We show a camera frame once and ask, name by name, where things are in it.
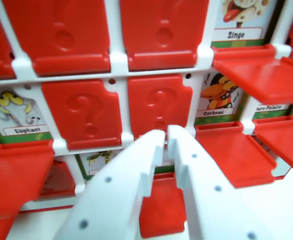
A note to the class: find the green snake picture card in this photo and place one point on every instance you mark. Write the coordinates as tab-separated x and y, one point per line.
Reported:
96	160

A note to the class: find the Corbeau crow picture card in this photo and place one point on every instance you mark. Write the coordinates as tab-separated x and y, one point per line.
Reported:
219	100

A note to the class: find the Ours Polaire picture card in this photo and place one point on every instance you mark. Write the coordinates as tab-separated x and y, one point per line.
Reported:
271	111

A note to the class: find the elephant picture card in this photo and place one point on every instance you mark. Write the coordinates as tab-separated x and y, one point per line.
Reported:
11	112

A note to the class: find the Singe monkey picture card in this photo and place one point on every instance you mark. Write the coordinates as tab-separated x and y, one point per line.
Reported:
241	25

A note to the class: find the red and white game board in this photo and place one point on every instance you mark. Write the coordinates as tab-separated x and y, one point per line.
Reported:
117	57

